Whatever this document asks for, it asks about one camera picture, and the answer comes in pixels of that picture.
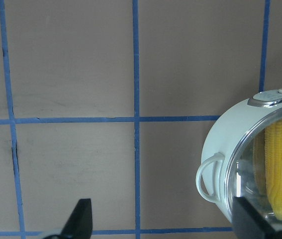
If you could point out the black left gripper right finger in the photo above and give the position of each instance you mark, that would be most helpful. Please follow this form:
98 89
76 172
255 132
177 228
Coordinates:
247 223

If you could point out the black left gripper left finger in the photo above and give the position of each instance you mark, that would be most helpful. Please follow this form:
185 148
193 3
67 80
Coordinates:
80 223

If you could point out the pale green electric pot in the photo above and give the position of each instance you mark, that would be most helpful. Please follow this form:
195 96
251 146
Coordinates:
221 141

